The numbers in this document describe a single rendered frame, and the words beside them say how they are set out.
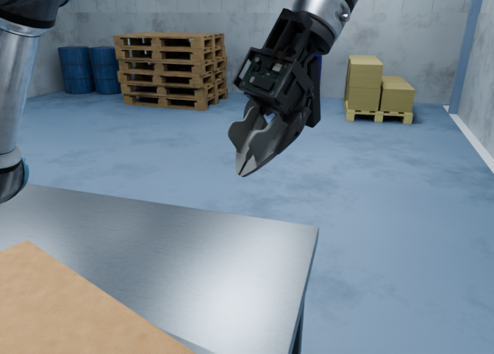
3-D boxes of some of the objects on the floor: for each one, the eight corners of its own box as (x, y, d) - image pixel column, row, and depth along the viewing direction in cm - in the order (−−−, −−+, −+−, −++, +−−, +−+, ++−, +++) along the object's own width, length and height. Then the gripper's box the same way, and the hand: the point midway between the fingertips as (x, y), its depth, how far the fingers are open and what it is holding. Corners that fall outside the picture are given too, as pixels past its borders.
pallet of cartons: (404, 104, 584) (412, 56, 557) (412, 125, 477) (422, 66, 449) (343, 100, 608) (348, 53, 581) (337, 120, 501) (342, 64, 474)
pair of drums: (82, 87, 720) (76, 44, 691) (131, 89, 692) (127, 45, 663) (58, 93, 664) (49, 47, 634) (111, 97, 635) (104, 48, 606)
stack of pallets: (118, 105, 581) (109, 34, 543) (153, 92, 670) (148, 31, 632) (204, 112, 541) (201, 37, 503) (228, 98, 630) (228, 33, 592)
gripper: (267, 2, 49) (189, 148, 48) (328, 14, 44) (242, 176, 44) (291, 40, 56) (223, 167, 56) (346, 53, 51) (273, 193, 51)
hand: (247, 169), depth 52 cm, fingers closed
